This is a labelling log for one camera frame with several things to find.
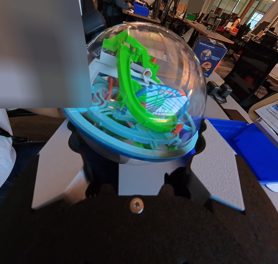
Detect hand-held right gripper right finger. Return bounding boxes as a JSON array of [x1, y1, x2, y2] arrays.
[[186, 119, 245, 211]]

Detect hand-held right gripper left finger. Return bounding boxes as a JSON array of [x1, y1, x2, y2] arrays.
[[31, 119, 91, 210]]

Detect clear plastic maze ball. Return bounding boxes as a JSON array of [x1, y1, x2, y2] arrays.
[[62, 22, 207, 166]]

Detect blue plastic bin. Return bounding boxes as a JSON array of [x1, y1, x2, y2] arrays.
[[185, 117, 278, 186]]

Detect person's white shirt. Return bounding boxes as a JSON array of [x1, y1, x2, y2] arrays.
[[0, 109, 17, 187]]

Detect wooden board with paper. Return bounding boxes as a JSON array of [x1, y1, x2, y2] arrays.
[[248, 93, 278, 143]]

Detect dark blue printed box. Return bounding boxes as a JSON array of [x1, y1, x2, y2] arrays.
[[194, 35, 228, 78]]

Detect long wooden work table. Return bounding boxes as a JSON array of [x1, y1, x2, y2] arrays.
[[189, 19, 235, 45]]

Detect small blue storage bin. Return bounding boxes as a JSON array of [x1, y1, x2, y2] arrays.
[[133, 1, 150, 17]]

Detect black lanyard cord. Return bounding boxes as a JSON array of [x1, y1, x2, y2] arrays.
[[0, 127, 28, 144]]

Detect black charger cable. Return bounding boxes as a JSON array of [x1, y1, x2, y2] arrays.
[[213, 95, 228, 105]]

